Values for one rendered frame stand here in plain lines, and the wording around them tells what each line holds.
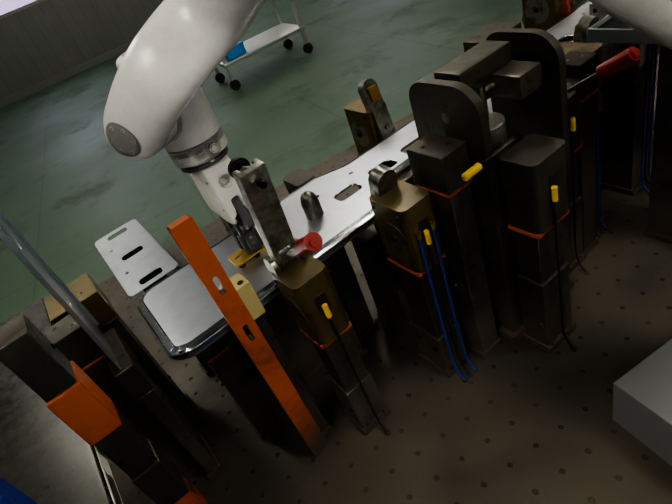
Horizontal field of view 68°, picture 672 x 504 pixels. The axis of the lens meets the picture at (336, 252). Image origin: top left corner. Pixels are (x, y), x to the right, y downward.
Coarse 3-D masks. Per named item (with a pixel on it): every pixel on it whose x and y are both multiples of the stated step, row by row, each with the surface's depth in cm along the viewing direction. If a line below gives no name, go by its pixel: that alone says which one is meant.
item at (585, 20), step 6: (582, 18) 90; (588, 18) 90; (594, 18) 89; (576, 24) 92; (582, 24) 90; (588, 24) 89; (576, 30) 91; (582, 30) 90; (576, 36) 92; (582, 36) 91; (588, 42) 92; (594, 42) 94
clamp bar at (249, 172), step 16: (240, 160) 62; (256, 160) 60; (240, 176) 58; (256, 176) 59; (256, 192) 60; (272, 192) 62; (256, 208) 62; (272, 208) 63; (256, 224) 65; (272, 224) 64; (272, 240) 66; (288, 240) 67; (272, 256) 68
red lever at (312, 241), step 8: (312, 232) 57; (304, 240) 56; (312, 240) 56; (320, 240) 57; (296, 248) 60; (304, 248) 57; (312, 248) 56; (280, 256) 69; (288, 256) 66; (296, 256) 63
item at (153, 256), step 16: (128, 224) 109; (112, 240) 106; (128, 240) 103; (144, 240) 101; (112, 256) 100; (144, 256) 96; (160, 256) 94; (144, 272) 91; (128, 288) 89; (144, 288) 87
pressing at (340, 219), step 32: (352, 160) 100; (384, 160) 95; (320, 192) 94; (288, 224) 88; (320, 224) 85; (352, 224) 82; (224, 256) 87; (320, 256) 78; (160, 288) 86; (192, 288) 82; (256, 288) 77; (160, 320) 78; (192, 320) 76; (224, 320) 73; (192, 352) 71
